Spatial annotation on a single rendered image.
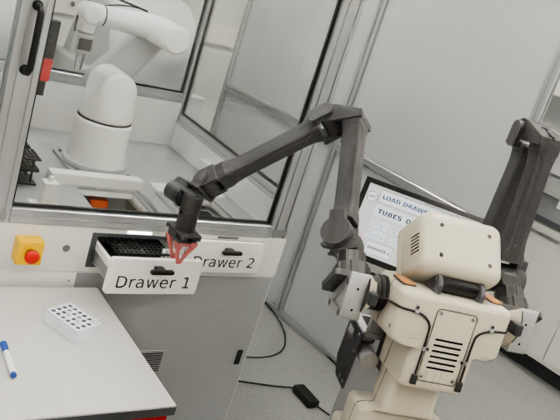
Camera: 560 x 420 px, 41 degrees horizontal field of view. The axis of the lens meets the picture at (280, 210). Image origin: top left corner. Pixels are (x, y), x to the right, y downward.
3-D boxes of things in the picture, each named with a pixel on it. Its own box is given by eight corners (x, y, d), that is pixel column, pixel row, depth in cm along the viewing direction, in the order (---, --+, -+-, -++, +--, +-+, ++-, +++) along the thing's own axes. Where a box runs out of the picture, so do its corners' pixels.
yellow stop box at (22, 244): (41, 267, 210) (46, 243, 208) (14, 266, 205) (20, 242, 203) (36, 258, 214) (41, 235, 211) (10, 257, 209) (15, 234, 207)
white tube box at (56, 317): (98, 336, 200) (102, 323, 199) (74, 344, 193) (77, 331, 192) (67, 314, 206) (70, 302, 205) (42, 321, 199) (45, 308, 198)
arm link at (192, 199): (192, 195, 205) (209, 196, 209) (178, 185, 209) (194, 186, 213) (186, 218, 207) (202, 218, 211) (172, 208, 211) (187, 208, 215)
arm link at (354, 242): (357, 252, 174) (364, 263, 178) (356, 216, 180) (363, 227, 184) (319, 259, 177) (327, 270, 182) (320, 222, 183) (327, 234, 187)
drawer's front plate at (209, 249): (257, 273, 257) (266, 244, 254) (182, 272, 240) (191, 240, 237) (254, 271, 258) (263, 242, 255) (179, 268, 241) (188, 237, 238)
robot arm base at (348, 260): (335, 272, 169) (383, 282, 172) (335, 242, 173) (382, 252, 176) (320, 289, 176) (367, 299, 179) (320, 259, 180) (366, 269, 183)
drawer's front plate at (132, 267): (194, 294, 228) (204, 262, 224) (103, 293, 211) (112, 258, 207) (192, 291, 229) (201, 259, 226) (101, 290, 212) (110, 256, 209)
